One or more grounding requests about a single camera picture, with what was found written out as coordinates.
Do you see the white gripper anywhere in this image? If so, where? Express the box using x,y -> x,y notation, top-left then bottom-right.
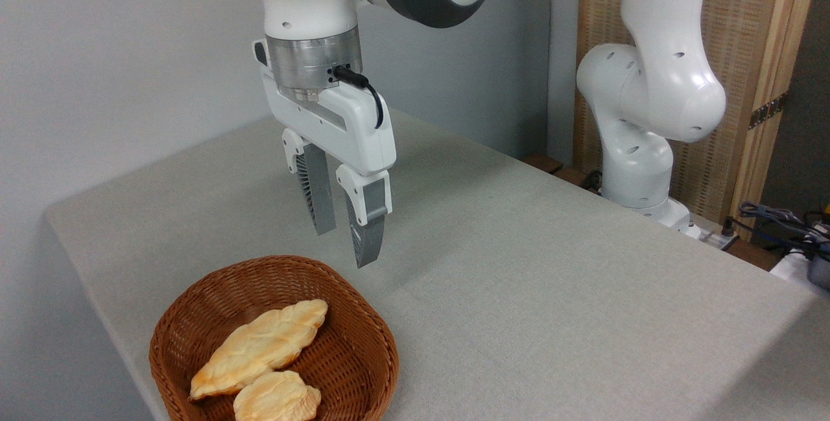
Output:
253,40 -> 397,269

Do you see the long braided bread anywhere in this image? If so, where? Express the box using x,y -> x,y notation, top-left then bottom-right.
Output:
189,299 -> 329,402

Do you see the small round bread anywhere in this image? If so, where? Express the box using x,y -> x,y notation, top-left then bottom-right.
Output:
233,370 -> 322,421

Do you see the brown wicker basket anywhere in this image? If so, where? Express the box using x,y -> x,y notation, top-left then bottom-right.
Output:
148,255 -> 400,421

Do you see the grey tablecloth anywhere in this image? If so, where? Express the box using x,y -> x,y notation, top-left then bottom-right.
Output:
44,108 -> 830,421

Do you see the small brown wooden block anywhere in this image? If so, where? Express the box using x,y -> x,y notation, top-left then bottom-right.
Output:
521,153 -> 565,175

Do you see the long brown wooden block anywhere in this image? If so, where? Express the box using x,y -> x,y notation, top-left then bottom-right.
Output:
551,166 -> 601,196

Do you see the brown wooden board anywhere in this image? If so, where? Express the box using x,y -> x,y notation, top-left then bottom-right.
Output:
726,239 -> 787,272

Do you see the bamboo folding screen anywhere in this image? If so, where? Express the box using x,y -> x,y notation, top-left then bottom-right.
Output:
573,0 -> 824,240

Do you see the grey box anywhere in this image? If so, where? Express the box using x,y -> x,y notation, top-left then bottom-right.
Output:
807,256 -> 830,291

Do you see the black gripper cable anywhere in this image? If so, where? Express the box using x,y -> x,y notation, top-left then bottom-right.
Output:
332,66 -> 385,130

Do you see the blue grey cable bundle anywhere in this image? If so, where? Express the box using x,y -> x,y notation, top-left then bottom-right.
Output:
738,201 -> 830,261

